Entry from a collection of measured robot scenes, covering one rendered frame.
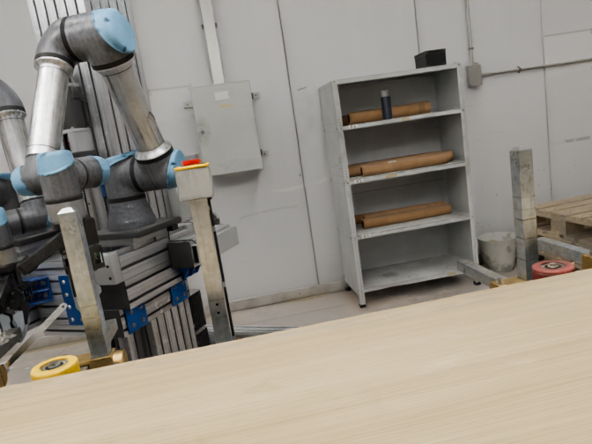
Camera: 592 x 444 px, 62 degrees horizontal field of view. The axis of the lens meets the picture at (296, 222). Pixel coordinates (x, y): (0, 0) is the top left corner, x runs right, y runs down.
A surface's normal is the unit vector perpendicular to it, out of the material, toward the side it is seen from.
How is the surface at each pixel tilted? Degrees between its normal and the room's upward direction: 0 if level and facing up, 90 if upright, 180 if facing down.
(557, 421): 0
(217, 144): 90
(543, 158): 90
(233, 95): 90
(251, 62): 90
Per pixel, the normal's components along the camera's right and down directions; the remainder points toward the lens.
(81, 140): 0.92, -0.07
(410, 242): 0.15, 0.15
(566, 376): -0.14, -0.97
